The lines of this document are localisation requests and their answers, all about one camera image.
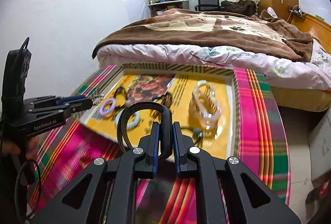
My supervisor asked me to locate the silver rhinestone hair clip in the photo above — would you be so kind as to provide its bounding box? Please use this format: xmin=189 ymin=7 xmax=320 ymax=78
xmin=90 ymin=94 xmax=104 ymax=106

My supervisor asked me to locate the brown fleece blanket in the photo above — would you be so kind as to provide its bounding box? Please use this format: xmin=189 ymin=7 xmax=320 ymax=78
xmin=92 ymin=8 xmax=313 ymax=62

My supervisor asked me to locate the blue spiral hair tie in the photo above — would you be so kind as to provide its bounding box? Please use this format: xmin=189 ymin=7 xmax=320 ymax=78
xmin=114 ymin=110 xmax=142 ymax=132

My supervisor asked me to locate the black office chair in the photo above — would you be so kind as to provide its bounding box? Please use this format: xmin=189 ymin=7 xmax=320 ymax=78
xmin=195 ymin=0 xmax=223 ymax=12

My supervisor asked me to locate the black cord bracelet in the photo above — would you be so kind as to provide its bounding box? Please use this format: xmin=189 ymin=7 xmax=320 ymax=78
xmin=113 ymin=86 xmax=128 ymax=108

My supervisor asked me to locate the black hair tie with bead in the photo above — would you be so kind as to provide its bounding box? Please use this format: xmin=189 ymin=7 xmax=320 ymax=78
xmin=179 ymin=125 xmax=205 ymax=146

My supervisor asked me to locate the wooden headboard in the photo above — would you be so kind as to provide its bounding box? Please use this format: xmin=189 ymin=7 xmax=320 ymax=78
xmin=291 ymin=13 xmax=331 ymax=54

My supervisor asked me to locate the cluttered desk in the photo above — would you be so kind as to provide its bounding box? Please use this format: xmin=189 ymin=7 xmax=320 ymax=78
xmin=148 ymin=0 xmax=189 ymax=17

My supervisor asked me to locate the colourful plaid tablecloth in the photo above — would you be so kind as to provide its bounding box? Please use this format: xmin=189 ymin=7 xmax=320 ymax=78
xmin=30 ymin=63 xmax=290 ymax=223

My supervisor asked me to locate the left hand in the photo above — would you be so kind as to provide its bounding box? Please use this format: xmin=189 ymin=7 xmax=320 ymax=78
xmin=0 ymin=135 xmax=39 ymax=163

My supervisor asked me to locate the white floral bed sheet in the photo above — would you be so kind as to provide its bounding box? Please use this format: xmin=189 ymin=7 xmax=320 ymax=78
xmin=96 ymin=41 xmax=330 ymax=91

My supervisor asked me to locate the purple spiral hair tie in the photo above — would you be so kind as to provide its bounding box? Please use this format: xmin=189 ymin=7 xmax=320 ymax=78
xmin=99 ymin=98 xmax=117 ymax=116

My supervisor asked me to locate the black headband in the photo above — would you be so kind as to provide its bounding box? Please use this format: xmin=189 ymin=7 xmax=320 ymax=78
xmin=115 ymin=101 xmax=173 ymax=161

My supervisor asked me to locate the yellow striped box tray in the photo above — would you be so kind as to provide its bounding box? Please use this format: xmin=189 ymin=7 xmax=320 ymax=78
xmin=73 ymin=62 xmax=240 ymax=163

